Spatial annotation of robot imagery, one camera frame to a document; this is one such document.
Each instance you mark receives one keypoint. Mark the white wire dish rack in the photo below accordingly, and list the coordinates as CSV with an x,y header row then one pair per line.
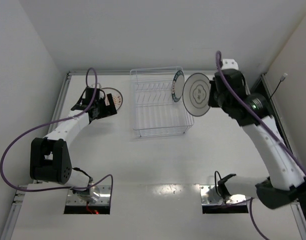
x,y
157,106

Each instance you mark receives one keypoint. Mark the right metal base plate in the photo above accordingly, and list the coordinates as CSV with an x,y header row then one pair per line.
x,y
210,198

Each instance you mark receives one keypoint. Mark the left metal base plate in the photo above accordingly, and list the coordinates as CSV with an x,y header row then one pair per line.
x,y
96,196

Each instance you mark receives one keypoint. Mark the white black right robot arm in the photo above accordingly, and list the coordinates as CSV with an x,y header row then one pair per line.
x,y
286,181

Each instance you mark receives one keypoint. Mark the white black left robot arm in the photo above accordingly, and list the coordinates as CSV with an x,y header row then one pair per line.
x,y
49,156

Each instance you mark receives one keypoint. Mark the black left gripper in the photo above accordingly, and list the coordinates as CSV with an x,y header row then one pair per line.
x,y
103,108

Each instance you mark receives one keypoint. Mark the orange sunburst pattern plate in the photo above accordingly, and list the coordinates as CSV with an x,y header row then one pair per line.
x,y
116,96

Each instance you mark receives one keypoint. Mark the white plate with cloud outline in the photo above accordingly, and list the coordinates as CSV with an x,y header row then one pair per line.
x,y
196,94

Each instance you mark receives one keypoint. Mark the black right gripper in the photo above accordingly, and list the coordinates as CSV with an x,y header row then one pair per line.
x,y
216,93

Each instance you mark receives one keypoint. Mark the green rimmed white plate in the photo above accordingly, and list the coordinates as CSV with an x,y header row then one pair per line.
x,y
177,86

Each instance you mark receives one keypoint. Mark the metal base plate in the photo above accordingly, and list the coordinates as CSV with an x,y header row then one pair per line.
x,y
210,198
96,196

